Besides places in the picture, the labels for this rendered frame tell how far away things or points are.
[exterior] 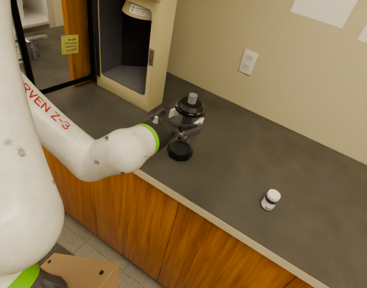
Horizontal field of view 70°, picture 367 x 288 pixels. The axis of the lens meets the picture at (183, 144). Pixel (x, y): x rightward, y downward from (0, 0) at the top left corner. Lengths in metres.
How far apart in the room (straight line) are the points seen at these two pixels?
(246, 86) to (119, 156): 0.96
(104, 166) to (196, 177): 0.43
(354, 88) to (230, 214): 0.77
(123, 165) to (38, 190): 0.27
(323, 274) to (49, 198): 0.79
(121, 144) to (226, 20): 0.94
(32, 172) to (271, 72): 1.17
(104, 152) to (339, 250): 0.79
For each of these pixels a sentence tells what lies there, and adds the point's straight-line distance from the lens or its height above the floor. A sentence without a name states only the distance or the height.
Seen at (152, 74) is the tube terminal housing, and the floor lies 1.13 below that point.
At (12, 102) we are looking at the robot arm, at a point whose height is 1.43.
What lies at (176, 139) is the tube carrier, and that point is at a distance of 0.95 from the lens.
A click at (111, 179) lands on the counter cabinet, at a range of 1.20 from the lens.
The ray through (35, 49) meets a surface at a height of 1.19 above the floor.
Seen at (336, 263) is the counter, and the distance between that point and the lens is 1.00.
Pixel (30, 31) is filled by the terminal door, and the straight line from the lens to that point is 1.12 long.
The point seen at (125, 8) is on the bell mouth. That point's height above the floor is 1.33.
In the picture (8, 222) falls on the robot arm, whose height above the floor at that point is 1.37.
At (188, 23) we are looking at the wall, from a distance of 1.48.
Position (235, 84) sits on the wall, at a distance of 1.44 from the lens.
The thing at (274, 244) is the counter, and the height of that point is 0.94.
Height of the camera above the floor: 1.65
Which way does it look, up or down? 41 degrees down
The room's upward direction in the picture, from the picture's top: 14 degrees clockwise
